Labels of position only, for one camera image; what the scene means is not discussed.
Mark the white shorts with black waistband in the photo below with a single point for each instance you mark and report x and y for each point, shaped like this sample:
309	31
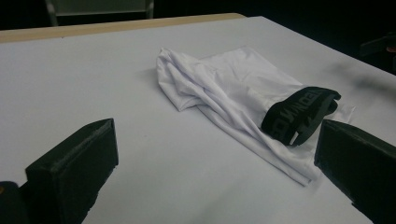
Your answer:
236	81

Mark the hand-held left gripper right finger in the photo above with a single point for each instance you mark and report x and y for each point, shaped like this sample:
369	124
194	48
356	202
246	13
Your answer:
361	165

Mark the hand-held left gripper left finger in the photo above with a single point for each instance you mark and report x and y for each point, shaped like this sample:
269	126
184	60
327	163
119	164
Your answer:
71	174

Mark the white table board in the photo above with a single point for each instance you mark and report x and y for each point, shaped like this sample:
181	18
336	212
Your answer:
93	77

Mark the white metal shelf stand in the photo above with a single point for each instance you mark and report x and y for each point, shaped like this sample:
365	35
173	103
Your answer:
93	6

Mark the wooden table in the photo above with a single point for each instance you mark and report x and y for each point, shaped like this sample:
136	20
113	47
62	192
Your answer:
93	28

